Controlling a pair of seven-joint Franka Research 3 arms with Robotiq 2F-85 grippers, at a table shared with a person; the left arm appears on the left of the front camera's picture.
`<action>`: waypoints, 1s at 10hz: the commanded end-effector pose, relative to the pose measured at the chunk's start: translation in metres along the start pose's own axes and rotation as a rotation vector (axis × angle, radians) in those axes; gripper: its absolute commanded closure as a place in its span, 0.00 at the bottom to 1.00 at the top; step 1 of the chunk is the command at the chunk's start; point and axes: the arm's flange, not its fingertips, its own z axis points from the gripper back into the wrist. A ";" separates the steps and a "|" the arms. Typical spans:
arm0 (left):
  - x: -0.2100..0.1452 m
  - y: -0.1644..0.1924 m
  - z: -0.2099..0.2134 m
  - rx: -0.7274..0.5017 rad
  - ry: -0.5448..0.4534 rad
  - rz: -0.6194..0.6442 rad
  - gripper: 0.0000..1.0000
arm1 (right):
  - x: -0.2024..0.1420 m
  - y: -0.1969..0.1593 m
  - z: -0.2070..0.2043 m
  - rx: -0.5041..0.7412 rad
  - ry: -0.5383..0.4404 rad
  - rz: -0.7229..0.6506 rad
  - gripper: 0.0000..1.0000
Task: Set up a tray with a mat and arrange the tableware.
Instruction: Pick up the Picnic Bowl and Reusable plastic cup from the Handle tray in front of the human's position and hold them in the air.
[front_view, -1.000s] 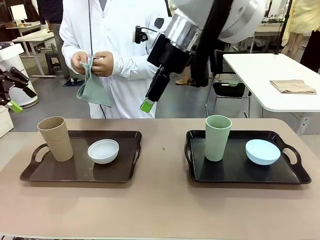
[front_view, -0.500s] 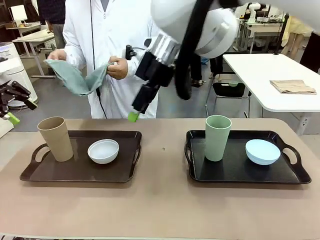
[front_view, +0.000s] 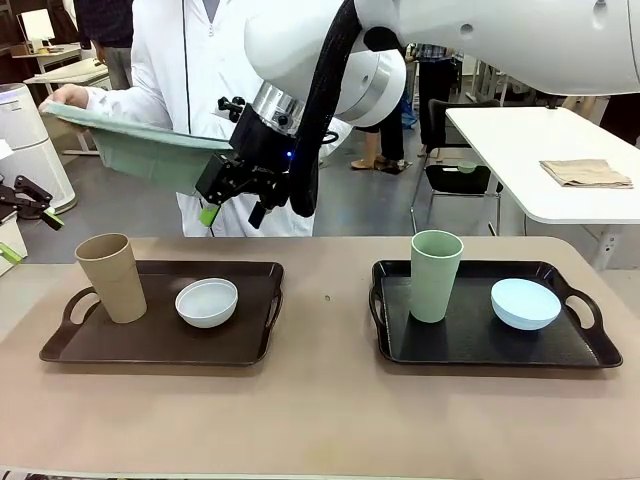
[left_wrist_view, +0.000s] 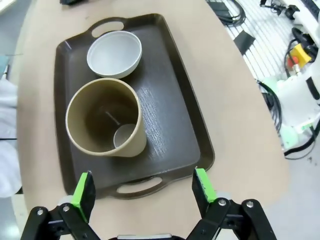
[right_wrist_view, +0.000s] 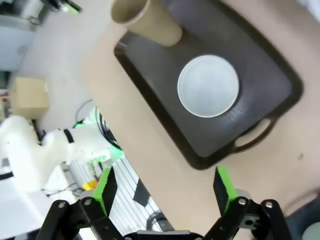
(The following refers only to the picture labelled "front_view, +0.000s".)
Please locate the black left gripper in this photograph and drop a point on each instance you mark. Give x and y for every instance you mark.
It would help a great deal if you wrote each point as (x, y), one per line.
(6, 200)

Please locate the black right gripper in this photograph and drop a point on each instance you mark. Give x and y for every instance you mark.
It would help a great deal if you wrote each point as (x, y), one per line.
(262, 142)

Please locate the green cloth mat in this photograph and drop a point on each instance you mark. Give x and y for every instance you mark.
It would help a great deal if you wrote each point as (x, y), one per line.
(145, 160)

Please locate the white bowl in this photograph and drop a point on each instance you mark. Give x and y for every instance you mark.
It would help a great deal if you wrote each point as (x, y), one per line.
(207, 310)

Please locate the person's right forearm white sleeve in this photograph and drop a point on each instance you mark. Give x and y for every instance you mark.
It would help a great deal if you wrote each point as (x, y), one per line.
(125, 102)

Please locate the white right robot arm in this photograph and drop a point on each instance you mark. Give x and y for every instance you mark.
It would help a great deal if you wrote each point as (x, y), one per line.
(440, 20)

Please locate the person's right hand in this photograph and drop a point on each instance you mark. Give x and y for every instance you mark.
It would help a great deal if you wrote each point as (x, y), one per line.
(70, 96)

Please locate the white box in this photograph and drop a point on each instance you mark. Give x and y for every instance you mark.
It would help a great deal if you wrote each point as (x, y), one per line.
(12, 232)

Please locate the white air purifier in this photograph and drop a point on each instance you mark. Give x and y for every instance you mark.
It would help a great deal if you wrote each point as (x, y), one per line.
(35, 160)

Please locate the tan tall cup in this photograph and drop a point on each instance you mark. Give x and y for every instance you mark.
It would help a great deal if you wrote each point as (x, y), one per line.
(115, 285)

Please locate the person in white lab coat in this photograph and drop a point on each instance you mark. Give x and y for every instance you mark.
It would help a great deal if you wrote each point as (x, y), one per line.
(200, 60)

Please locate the bystander in black trousers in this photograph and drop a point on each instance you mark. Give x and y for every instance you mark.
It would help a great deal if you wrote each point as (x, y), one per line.
(385, 140)

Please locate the white background desk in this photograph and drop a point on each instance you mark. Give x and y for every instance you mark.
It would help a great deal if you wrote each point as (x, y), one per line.
(70, 75)

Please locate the white board on stand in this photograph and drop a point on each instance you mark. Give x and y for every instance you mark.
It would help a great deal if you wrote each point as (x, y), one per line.
(36, 24)

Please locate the bystander in dark sweater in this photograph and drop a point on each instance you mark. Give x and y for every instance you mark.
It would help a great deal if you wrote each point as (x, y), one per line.
(107, 30)

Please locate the green tall cup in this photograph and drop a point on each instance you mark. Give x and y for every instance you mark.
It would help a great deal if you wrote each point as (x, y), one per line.
(432, 280)

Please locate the black chair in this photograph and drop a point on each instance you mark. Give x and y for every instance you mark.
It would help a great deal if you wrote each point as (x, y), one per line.
(457, 179)

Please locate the bystander in plaid shirt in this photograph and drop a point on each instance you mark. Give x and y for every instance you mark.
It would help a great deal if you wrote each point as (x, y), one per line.
(437, 90)

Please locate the small green bowl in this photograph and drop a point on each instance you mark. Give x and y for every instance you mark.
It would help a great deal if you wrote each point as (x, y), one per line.
(467, 167)

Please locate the white side table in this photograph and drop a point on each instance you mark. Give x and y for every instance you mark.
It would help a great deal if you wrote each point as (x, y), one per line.
(500, 150)

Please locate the light blue bowl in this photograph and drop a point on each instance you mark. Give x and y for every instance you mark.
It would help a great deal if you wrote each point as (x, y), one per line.
(525, 306)

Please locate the beige folded cloth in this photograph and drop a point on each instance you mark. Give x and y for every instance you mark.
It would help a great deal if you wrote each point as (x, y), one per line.
(582, 174)

